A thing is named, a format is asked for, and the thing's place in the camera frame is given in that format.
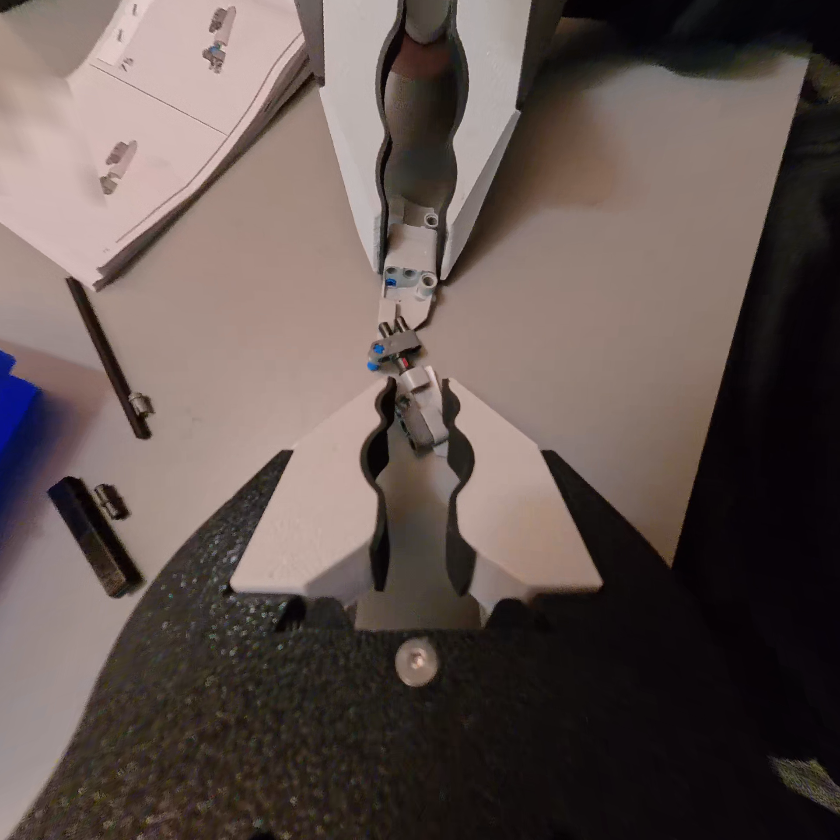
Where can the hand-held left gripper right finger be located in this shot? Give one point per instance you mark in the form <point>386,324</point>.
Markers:
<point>518,518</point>

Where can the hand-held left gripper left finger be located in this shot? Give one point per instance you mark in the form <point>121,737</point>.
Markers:
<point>315,512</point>

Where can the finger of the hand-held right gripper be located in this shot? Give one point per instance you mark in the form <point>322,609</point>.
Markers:
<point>489,118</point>
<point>351,118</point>

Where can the grey beam with blue pins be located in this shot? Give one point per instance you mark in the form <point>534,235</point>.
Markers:
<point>426,413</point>

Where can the light grey brick block assembly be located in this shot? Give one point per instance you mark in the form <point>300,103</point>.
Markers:
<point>407,253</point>

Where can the grey desk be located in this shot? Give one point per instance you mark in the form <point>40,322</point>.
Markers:
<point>590,295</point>

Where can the open instruction booklet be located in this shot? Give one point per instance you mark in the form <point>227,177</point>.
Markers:
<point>164,131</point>

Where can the small dark grey connector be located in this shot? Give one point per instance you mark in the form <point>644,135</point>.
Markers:
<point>111,502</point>

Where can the small grey bush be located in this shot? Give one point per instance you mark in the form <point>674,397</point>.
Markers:
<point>140,404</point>

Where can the black brick beam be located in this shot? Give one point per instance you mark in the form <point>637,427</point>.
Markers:
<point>92,538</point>

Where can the person's dark clothing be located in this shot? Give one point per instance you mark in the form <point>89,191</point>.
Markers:
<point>774,459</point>

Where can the black axle rod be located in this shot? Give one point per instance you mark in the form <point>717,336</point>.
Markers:
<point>98,334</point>

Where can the blue plastic bin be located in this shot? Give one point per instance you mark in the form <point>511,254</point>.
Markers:
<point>16,407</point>

